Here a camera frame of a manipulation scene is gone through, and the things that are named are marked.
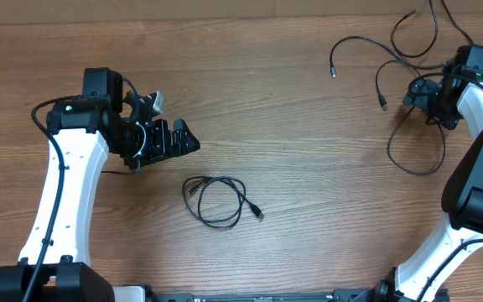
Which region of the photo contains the thin black USB cable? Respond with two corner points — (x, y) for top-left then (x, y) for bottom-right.
(329, 0), (475, 79)

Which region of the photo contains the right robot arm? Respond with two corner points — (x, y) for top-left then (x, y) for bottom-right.
(371, 44), (483, 301)

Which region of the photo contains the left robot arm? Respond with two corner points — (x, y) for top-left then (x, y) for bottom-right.
(0, 68), (200, 301)

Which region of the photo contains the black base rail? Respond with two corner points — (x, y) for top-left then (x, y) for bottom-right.
(113, 284), (450, 302)

